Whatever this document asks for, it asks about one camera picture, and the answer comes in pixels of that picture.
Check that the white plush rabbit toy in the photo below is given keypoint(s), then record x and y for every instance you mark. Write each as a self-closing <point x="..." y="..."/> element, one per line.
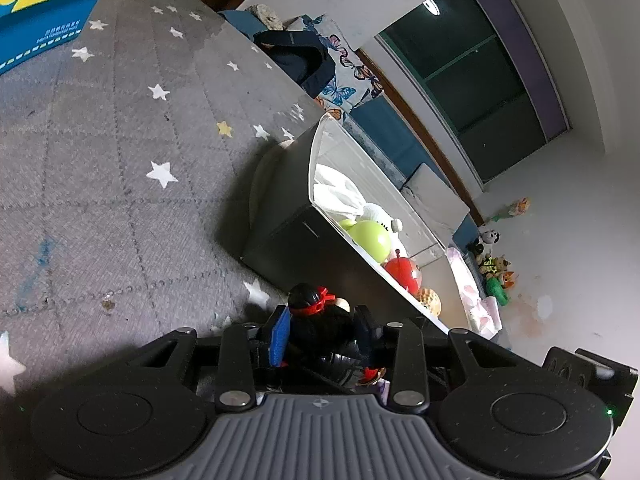
<point x="336" y="194"/>

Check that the dark blue backpack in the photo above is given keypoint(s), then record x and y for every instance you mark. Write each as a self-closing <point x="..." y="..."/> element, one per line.
<point x="301" y="55"/>

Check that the yellow orange plush toys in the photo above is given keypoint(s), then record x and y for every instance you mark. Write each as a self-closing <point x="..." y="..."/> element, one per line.
<point x="499" y="268"/>

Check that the black haired doll figurine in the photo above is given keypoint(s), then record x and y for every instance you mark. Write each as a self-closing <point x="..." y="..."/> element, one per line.
<point x="329" y="350"/>

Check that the green toy object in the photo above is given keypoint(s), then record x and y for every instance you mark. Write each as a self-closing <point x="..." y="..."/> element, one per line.
<point x="494" y="288"/>

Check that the butterfly print pillow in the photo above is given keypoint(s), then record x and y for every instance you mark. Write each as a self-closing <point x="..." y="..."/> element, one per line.
<point x="353" y="82"/>

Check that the grey cushion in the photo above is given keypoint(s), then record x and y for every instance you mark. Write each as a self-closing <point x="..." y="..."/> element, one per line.
<point x="435" y="203"/>

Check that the red round figurine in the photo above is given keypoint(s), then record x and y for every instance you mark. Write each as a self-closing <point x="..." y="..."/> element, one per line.
<point x="405" y="272"/>

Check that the green alien figurine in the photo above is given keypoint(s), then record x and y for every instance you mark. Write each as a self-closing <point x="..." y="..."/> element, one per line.
<point x="370" y="236"/>

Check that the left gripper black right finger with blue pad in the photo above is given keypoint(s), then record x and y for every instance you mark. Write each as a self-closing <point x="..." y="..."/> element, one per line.
<point x="398" y="346"/>

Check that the dark window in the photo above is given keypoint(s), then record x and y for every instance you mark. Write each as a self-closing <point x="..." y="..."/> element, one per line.
<point x="481" y="67"/>

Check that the grey open storage box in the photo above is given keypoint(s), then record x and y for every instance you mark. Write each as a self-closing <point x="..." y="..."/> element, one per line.
<point x="328" y="216"/>

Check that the flower bouquet on wall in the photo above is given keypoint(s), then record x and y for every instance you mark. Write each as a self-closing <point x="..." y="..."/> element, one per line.
<point x="515" y="209"/>

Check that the beige peanut toy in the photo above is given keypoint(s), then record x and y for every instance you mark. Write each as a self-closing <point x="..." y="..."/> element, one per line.
<point x="429" y="299"/>

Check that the panda plush toy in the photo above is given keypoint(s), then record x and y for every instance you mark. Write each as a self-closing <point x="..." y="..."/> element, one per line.
<point x="482" y="247"/>

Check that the grey star pattern tablecloth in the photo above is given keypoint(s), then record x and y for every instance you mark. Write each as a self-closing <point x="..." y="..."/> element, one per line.
<point x="127" y="159"/>

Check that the open pink tissue pack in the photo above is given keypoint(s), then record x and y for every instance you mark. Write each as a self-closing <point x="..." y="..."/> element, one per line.
<point x="482" y="311"/>

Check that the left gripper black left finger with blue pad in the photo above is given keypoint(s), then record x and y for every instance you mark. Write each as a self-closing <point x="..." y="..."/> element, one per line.
<point x="249" y="361"/>

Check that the blue yellow cardboard box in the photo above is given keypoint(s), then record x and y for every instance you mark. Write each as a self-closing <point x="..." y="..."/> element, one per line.
<point x="30" y="27"/>

